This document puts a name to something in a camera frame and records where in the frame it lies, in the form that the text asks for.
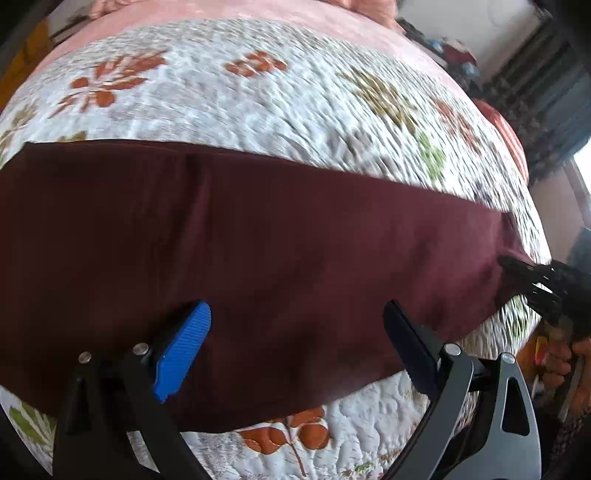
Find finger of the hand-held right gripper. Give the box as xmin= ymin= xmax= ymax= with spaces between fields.
xmin=521 ymin=285 xmax=565 ymax=326
xmin=498 ymin=255 xmax=561 ymax=289

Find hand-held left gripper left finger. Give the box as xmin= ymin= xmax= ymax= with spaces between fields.
xmin=53 ymin=300 xmax=213 ymax=480

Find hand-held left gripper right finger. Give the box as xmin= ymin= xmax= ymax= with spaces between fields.
xmin=382 ymin=300 xmax=542 ymax=480

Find maroon pants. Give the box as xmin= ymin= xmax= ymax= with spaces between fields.
xmin=0 ymin=141 xmax=533 ymax=435

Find person's right forearm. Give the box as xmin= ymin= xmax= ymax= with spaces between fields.
xmin=547 ymin=401 xmax=591 ymax=480

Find person's right hand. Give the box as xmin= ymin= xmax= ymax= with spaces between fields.
xmin=542 ymin=337 xmax=591 ymax=394

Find orange pillow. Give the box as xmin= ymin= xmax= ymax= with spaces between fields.
xmin=475 ymin=98 xmax=529 ymax=183

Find dark patterned curtain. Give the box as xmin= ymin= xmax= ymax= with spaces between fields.
xmin=480 ymin=18 xmax=591 ymax=185

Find cluttered bedside shelf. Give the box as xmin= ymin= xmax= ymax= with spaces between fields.
xmin=397 ymin=16 xmax=485 ymax=93

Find white floral quilt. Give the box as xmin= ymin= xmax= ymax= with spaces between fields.
xmin=0 ymin=18 xmax=552 ymax=480

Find pink blanket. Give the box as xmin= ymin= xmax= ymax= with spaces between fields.
xmin=28 ymin=0 xmax=476 ymax=100

